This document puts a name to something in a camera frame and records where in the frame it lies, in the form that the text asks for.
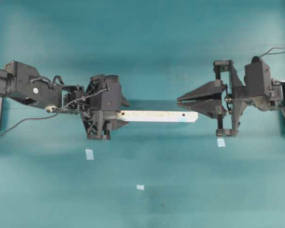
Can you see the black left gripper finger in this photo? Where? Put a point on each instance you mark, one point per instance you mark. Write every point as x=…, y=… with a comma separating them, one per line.
x=116, y=124
x=124, y=101

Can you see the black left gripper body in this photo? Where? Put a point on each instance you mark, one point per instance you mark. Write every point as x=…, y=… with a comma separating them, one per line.
x=93, y=113

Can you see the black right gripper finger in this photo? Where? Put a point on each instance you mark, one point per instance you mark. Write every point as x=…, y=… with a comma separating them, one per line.
x=204, y=92
x=210, y=108

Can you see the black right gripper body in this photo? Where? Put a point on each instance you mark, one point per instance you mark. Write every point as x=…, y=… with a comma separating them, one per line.
x=235, y=97

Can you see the white wooden board with holes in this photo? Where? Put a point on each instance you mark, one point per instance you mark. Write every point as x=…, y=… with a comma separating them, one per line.
x=157, y=116

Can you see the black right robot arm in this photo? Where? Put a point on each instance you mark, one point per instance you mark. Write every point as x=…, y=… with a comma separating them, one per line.
x=227, y=123

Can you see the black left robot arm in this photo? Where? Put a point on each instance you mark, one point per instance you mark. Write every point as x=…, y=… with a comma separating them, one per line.
x=23, y=84

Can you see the blue tape marker left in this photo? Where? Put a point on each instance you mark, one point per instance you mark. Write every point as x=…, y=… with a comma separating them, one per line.
x=89, y=154

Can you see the blue tape marker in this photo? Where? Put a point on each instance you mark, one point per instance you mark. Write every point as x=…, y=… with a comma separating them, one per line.
x=140, y=187
x=221, y=142
x=89, y=154

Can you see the blue tape marker right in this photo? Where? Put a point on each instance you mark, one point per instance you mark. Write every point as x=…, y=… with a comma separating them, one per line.
x=221, y=142

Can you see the blue tape marker centre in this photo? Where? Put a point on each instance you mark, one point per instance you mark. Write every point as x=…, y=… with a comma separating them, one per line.
x=140, y=187

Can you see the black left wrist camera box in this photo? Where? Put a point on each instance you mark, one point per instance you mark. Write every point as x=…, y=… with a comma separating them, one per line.
x=108, y=101

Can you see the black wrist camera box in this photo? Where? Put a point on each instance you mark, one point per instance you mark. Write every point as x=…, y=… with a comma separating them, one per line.
x=108, y=101
x=260, y=88

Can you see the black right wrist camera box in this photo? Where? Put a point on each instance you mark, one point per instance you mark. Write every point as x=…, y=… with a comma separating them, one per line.
x=260, y=88

